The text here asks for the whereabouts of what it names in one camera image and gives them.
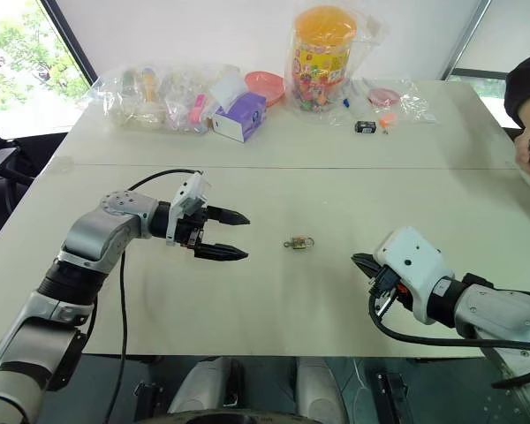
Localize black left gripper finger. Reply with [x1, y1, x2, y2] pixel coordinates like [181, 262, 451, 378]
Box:
[205, 205, 251, 227]
[193, 241, 249, 262]

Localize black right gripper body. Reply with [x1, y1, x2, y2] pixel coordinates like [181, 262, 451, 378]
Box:
[368, 264, 415, 319]

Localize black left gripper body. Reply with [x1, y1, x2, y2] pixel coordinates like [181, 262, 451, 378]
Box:
[175, 206, 210, 260]

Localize purple tissue box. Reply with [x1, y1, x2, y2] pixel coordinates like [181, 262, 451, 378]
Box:
[210, 91, 268, 144]

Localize grey rounded robot leg shell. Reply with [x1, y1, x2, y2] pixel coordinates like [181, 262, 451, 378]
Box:
[295, 356, 351, 424]
[169, 356, 245, 417]

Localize pink plastic bowl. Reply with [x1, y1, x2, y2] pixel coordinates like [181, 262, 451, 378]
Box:
[244, 70, 286, 108]

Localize clear plastic bag of bottles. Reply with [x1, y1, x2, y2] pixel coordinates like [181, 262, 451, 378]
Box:
[87, 60, 244, 134]

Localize clear crumpled plastic bag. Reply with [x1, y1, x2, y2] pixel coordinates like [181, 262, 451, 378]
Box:
[346, 76, 439, 125]

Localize round container with pink lid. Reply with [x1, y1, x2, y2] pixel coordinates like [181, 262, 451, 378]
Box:
[367, 87, 401, 108]

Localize dark rounded robot body rim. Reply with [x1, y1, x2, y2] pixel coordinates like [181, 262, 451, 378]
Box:
[134, 407, 337, 424]

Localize candy jar with orange lid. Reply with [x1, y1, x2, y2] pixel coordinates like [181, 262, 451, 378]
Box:
[286, 5, 360, 114]

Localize black office chair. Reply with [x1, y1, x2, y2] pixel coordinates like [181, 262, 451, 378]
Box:
[0, 105, 67, 260]

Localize clear plastic bag around jar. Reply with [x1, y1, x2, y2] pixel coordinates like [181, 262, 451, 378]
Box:
[284, 0, 389, 126]

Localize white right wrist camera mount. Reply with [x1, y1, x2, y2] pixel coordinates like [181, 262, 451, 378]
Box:
[373, 226, 452, 326]

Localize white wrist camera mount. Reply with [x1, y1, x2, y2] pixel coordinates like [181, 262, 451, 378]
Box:
[165, 171, 213, 246]
[373, 226, 452, 326]

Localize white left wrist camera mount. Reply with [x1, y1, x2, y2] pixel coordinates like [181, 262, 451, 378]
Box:
[165, 171, 213, 246]

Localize black bracket under table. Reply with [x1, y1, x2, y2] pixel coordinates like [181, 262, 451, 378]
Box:
[133, 381, 170, 414]
[375, 371, 411, 411]

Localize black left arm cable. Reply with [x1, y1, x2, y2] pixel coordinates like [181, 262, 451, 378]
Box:
[105, 169, 204, 424]

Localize black window frame post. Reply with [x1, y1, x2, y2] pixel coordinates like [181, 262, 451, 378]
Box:
[40, 0, 96, 86]

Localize grey window frame post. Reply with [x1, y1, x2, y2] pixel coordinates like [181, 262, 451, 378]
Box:
[442, 0, 492, 81]

